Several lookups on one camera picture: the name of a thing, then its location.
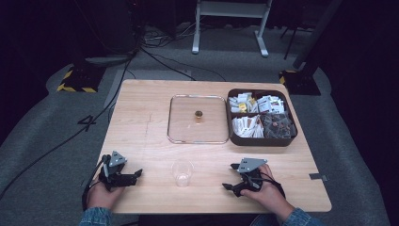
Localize white metal desk frame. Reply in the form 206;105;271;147
191;0;274;58

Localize hand-held gripper cable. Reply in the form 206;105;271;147
259;175;287;200
81;159;105;212

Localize clear plastic cup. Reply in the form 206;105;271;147
170;158;195;188

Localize long black floor cable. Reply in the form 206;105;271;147
0;51;136;201

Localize left hand-held gripper cable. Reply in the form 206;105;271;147
81;159;105;212

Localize thin black floor cable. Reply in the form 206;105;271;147
140;46;228;83

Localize pile of dark tea packets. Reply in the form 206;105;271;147
261;112;297;139

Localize black yellow striped stand base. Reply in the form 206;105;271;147
56;63;106;94
279;69;322;96

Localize person's left hand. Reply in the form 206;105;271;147
86;179;126;210

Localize pile of white black sachets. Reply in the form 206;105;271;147
257;94;286;115

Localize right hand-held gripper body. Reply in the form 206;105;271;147
235;157;268;198

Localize square glass lid with knob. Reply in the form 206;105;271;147
167;93;231;145

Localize pile of white yellow sachets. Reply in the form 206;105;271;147
228;91;259;114

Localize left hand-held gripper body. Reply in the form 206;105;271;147
98;151;139;192

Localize dark brown compartment box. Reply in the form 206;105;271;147
225;88;298;148

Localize person's right hand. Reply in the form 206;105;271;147
239;163;296;222

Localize grey tape strip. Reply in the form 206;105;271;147
308;172;330;183

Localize right hand-held gripper cable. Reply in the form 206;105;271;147
259;175;287;200

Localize pile of white stick packets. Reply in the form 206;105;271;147
231;114;265;139

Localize black tripod legs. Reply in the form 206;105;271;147
279;24;315;61

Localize grey metal stand post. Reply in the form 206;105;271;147
292;0;343;71

